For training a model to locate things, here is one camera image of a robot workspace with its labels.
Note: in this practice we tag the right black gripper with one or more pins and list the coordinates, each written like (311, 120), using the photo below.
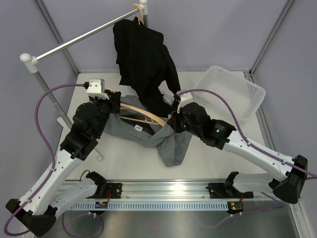
(174, 122)

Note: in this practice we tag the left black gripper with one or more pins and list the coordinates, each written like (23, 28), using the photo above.
(114, 101)

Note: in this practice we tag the wooden hanger front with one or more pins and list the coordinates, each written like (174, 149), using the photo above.
(149, 117)

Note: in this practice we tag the grey button shirt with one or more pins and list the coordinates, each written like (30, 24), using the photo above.
(129, 125)

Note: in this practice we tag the black shirt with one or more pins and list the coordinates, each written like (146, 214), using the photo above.
(144, 63)

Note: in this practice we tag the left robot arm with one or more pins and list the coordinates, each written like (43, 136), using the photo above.
(41, 206)

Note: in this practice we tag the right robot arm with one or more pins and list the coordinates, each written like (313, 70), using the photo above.
(284, 176)

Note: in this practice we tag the white plastic basket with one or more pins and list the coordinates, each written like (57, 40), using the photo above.
(243, 96)

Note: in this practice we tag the metal clothes rack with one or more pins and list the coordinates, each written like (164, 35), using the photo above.
(31, 62)

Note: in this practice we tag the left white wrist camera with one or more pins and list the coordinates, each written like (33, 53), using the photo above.
(96, 88)

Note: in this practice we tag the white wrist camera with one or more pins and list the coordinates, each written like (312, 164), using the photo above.
(181, 100)
(96, 88)

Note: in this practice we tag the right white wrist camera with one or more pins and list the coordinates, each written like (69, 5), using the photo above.
(181, 100)

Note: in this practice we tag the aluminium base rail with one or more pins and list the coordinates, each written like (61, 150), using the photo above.
(165, 190)

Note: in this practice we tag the white slotted cable duct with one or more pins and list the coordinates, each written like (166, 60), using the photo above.
(151, 206)

